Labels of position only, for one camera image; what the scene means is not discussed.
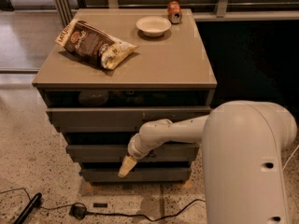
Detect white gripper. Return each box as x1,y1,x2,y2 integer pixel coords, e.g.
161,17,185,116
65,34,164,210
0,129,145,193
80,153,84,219
118,133,157,178

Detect grey drawer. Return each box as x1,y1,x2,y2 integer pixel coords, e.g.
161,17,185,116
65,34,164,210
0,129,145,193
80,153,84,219
81,168,192,183
46,106,210,133
66,143,199,162

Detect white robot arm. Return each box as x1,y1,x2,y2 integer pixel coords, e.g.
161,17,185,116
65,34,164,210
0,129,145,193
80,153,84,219
119,101,297,224

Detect grey bottom drawer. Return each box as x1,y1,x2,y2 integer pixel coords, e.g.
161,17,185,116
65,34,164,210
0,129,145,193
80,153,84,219
81,168,192,183

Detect grey round object in drawer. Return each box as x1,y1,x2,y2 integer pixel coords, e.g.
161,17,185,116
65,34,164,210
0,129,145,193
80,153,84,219
78,90,109,106

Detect grey top drawer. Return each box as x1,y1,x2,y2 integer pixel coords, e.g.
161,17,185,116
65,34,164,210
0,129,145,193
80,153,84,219
46,106,210,133

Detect grey three-drawer cabinet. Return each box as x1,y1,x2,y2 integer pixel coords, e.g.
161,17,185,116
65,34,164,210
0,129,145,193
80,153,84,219
33,9,217,173

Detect small black floor block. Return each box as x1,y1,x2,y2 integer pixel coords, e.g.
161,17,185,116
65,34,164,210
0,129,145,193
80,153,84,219
93,203,107,208

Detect black bar on floor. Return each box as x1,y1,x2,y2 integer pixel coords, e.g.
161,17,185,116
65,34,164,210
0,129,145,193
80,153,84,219
13,192,42,224

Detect brown chip bag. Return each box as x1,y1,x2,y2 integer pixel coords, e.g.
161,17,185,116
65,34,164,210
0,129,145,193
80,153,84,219
55,19,137,70

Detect white bowl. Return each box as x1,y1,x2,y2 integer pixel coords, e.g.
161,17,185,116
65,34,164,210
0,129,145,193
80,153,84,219
136,16,171,37

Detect orange soda can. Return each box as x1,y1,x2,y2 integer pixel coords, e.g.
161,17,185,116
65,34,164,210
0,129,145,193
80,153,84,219
167,1,182,24

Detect black cable with adapter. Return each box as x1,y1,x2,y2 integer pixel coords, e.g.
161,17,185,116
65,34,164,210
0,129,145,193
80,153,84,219
0,188,206,223

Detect white power cable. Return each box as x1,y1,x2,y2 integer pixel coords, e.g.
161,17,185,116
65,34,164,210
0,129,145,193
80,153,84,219
281,143,299,173

